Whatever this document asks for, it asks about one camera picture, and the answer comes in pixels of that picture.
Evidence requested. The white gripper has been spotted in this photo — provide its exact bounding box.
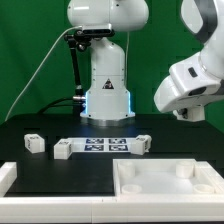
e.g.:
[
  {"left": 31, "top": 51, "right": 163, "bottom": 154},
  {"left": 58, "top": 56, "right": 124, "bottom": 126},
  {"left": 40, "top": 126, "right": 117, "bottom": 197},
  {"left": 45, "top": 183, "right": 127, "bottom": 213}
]
[{"left": 173, "top": 105, "right": 205, "bottom": 122}]

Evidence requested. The white square table top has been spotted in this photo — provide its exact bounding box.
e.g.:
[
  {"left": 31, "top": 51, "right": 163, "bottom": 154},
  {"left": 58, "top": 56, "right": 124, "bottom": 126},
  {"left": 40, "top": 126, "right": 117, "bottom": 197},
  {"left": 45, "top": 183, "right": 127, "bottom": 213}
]
[{"left": 113, "top": 159, "right": 224, "bottom": 196}]

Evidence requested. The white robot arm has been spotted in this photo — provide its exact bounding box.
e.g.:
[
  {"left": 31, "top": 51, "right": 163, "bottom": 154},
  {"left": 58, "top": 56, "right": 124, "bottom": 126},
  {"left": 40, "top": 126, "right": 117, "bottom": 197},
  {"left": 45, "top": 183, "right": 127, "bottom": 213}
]
[{"left": 67, "top": 0, "right": 224, "bottom": 126}]

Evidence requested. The white U-shaped obstacle fence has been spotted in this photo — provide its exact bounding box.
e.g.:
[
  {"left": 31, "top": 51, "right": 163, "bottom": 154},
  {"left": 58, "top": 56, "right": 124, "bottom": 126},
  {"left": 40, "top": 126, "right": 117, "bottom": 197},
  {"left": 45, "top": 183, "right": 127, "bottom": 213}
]
[{"left": 0, "top": 162, "right": 224, "bottom": 223}]

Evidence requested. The sheet of fiducial tags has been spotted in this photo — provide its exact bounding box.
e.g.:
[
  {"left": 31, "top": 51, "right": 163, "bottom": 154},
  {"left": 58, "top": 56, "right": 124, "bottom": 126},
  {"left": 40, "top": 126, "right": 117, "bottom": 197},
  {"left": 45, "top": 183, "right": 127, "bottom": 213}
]
[{"left": 69, "top": 138, "right": 134, "bottom": 153}]

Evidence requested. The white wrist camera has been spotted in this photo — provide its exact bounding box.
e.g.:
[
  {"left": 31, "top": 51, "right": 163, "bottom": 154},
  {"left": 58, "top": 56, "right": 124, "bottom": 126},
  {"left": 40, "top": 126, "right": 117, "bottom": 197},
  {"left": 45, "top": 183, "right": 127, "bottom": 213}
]
[{"left": 154, "top": 53, "right": 224, "bottom": 113}]

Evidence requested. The grey mounted camera bar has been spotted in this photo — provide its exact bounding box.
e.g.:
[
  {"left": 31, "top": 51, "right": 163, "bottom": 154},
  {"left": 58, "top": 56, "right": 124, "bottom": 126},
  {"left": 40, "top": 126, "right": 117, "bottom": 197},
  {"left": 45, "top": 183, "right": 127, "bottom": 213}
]
[{"left": 82, "top": 24, "right": 114, "bottom": 37}]

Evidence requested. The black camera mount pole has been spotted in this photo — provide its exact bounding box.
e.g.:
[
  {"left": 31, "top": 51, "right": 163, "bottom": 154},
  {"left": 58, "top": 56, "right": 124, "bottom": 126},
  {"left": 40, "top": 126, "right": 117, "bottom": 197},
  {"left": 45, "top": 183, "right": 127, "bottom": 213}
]
[{"left": 64, "top": 31, "right": 90, "bottom": 115}]

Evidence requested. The grey camera cable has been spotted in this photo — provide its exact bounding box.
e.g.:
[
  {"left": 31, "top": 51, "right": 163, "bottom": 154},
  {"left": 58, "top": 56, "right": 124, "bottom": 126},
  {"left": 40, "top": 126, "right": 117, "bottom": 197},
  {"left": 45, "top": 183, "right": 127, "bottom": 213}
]
[{"left": 3, "top": 25, "right": 83, "bottom": 123}]

